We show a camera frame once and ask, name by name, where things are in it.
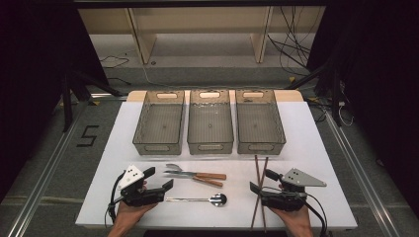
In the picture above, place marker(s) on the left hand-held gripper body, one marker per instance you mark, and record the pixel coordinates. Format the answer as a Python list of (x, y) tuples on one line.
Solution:
[(131, 176)]

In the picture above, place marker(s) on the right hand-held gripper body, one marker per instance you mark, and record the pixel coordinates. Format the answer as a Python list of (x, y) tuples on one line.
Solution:
[(296, 179)]

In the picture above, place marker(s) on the brown wooden chopstick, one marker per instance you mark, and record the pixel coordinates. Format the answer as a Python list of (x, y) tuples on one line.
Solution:
[(257, 168), (265, 168)]

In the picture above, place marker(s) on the shiny metal spoon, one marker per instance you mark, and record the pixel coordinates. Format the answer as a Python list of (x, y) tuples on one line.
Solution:
[(217, 199)]

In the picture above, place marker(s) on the clear grey plastic bin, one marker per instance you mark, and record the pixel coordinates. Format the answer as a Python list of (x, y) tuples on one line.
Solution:
[(159, 126), (260, 126), (210, 126)]

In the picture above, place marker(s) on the person's right hand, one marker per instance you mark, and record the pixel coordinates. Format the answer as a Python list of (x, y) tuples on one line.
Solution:
[(298, 219)]

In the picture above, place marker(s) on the person's left hand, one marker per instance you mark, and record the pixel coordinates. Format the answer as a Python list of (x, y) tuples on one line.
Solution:
[(130, 215)]

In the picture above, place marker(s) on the white table cover sheet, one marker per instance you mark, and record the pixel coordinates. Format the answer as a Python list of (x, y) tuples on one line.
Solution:
[(313, 158)]

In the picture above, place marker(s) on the light wooden table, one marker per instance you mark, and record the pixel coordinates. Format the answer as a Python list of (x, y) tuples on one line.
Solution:
[(136, 96)]

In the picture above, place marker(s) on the black metal stand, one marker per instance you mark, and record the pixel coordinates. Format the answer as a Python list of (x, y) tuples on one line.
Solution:
[(67, 108), (335, 98)]

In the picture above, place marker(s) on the dark curtain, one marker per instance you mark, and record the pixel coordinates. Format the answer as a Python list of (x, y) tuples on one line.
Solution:
[(33, 65), (388, 65)]

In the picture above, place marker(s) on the black metal crossbar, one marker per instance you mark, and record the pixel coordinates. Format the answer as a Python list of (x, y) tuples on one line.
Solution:
[(197, 3)]

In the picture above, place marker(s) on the long aluminium floor rail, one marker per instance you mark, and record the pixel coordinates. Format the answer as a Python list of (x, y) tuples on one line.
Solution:
[(366, 184), (43, 184)]

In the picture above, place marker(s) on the short aluminium floor rail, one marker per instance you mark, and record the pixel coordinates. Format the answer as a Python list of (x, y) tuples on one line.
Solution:
[(108, 96)]

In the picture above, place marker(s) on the light wooden desk frame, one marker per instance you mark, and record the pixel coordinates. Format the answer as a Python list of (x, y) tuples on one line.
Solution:
[(145, 42)]

